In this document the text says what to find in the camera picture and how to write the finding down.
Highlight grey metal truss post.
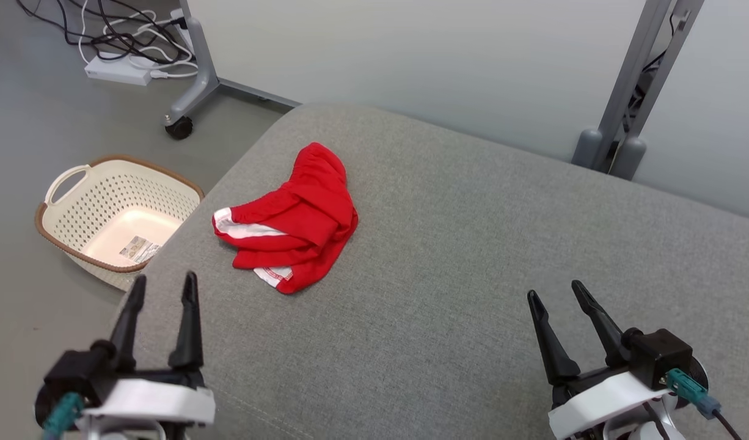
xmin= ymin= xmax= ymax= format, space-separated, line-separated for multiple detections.
xmin=571 ymin=0 xmax=706 ymax=182

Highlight grey fabric sofa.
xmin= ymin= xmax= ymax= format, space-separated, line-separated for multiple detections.
xmin=115 ymin=103 xmax=749 ymax=440

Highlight camera cable teal plug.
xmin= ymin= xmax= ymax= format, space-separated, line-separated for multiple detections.
xmin=663 ymin=368 xmax=745 ymax=440
xmin=42 ymin=391 xmax=85 ymax=440

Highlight left camera cable teal plug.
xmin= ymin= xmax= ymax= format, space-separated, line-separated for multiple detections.
xmin=42 ymin=391 xmax=85 ymax=440

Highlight black floor cable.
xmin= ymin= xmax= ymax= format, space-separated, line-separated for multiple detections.
xmin=15 ymin=0 xmax=189 ymax=65

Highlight white power strip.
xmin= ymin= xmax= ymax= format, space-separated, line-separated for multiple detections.
xmin=84 ymin=54 xmax=153 ymax=87

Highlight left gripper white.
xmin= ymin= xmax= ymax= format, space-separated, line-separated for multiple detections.
xmin=80 ymin=271 xmax=216 ymax=440

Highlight grey wheeled stand leg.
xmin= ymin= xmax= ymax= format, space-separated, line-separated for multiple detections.
xmin=164 ymin=0 xmax=302 ymax=141

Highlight cream perforated laundry basket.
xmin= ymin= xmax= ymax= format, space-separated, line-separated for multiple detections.
xmin=35 ymin=154 xmax=205 ymax=292

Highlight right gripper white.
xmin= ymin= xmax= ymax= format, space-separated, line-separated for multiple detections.
xmin=527 ymin=279 xmax=670 ymax=440

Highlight paper label in basket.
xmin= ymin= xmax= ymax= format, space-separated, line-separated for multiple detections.
xmin=119 ymin=235 xmax=162 ymax=265

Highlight red shorts white stripe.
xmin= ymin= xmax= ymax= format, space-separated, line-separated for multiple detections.
xmin=212 ymin=142 xmax=359 ymax=295

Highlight right camera cable teal plug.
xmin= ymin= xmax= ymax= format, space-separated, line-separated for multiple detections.
xmin=663 ymin=368 xmax=745 ymax=440

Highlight white floor cable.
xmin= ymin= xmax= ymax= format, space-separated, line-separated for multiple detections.
xmin=78 ymin=9 xmax=199 ymax=79

